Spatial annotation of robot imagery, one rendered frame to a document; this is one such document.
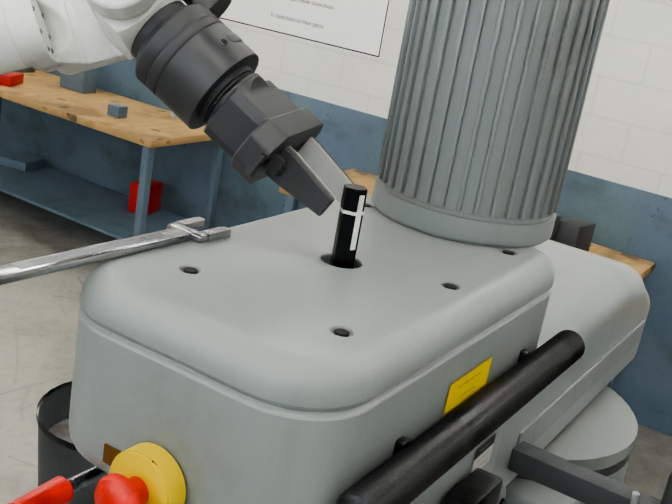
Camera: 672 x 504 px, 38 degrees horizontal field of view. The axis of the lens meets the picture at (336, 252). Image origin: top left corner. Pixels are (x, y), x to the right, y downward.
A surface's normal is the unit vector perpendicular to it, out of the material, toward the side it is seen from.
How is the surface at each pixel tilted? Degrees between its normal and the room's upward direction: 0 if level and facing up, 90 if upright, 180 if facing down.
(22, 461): 0
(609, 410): 0
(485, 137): 90
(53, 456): 94
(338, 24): 90
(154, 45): 85
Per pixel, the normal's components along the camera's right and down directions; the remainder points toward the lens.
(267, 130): 0.21, -0.31
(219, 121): -0.32, 0.25
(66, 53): 0.71, -0.31
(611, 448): 0.17, -0.94
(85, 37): 0.05, -0.15
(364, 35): -0.53, 0.18
